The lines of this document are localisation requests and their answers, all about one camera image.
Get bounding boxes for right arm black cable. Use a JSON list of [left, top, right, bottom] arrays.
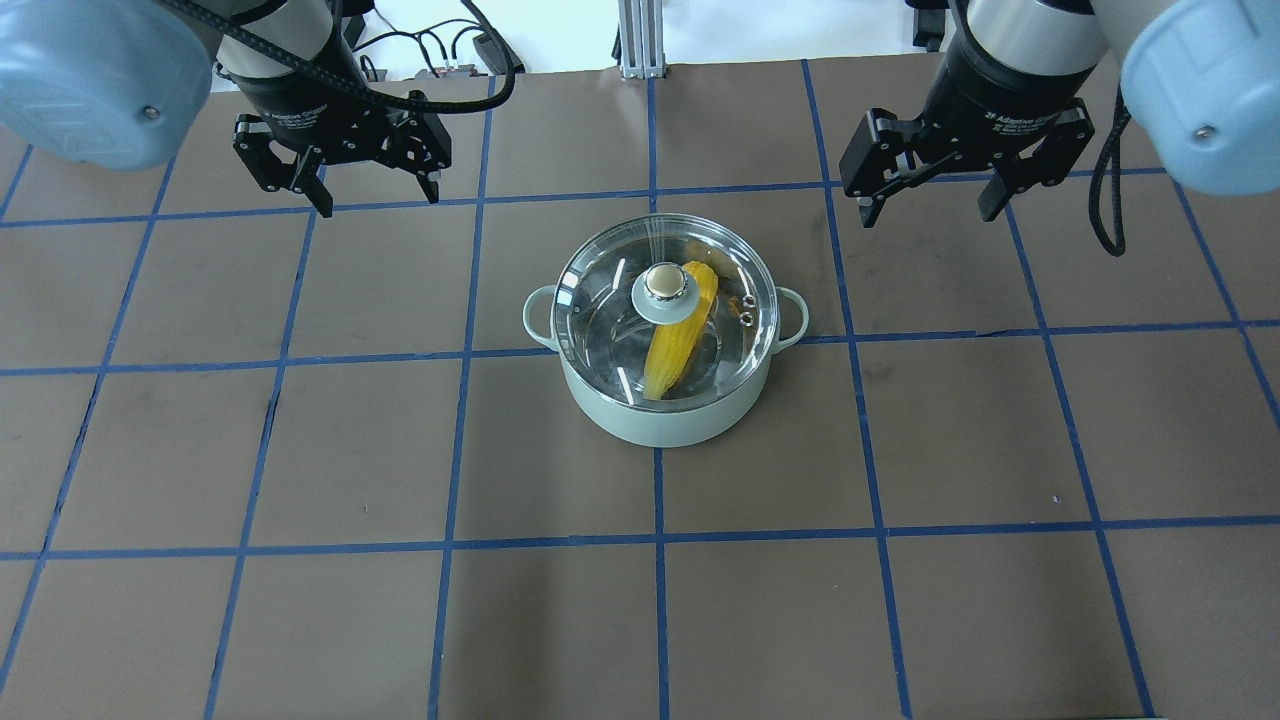
[[1088, 85, 1133, 258]]

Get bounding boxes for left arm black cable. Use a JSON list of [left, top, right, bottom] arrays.
[[150, 0, 526, 113]]

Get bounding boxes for yellow corn cob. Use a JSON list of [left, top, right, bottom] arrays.
[[643, 261, 719, 401]]

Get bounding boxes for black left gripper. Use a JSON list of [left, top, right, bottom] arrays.
[[218, 20, 453, 218]]

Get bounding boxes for white electric cooking pot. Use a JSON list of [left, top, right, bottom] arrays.
[[521, 213, 809, 448]]

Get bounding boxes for glass pot lid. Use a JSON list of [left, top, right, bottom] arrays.
[[550, 213, 780, 409]]

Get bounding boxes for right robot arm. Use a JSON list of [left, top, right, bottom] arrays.
[[838, 1, 1279, 227]]

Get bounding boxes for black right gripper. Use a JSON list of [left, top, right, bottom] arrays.
[[838, 29, 1094, 229]]

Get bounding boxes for aluminium frame post top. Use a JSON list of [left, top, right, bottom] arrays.
[[616, 1, 668, 79]]

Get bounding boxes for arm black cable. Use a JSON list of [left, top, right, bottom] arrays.
[[1088, 85, 1133, 258], [150, 0, 526, 113]]

